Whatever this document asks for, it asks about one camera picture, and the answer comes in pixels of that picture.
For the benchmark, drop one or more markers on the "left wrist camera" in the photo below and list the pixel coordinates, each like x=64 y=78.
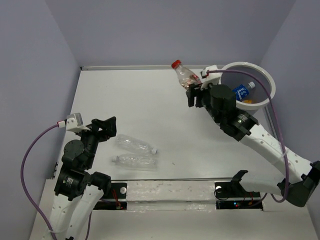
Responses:
x=74 y=123

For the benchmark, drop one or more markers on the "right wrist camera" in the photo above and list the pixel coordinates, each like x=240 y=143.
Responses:
x=213 y=78

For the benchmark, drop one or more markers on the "clear bottle white cap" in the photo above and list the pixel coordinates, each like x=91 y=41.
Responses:
x=135 y=145

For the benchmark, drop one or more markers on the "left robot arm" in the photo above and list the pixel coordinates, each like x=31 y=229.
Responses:
x=76 y=191

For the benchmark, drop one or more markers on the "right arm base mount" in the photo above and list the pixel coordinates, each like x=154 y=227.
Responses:
x=231 y=196

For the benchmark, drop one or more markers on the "red cap clear bottle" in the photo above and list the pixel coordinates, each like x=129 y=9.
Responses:
x=185 y=76

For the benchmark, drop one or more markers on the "white rimmed grey bin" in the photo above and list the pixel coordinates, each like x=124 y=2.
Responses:
x=245 y=72

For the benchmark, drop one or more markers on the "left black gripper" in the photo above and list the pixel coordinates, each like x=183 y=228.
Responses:
x=109 y=128

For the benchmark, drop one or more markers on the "blue label water bottle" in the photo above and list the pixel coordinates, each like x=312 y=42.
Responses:
x=243 y=90

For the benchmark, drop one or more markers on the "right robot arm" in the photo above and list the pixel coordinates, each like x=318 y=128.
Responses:
x=299 y=177

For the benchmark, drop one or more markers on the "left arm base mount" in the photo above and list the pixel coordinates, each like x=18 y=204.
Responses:
x=115 y=199

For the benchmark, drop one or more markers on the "orange juice bottle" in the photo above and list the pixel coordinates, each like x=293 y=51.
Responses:
x=248 y=101

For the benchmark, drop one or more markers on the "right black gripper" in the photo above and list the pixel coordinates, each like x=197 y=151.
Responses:
x=195 y=90

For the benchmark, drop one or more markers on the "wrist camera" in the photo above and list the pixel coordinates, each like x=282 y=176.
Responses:
x=213 y=78
x=74 y=123

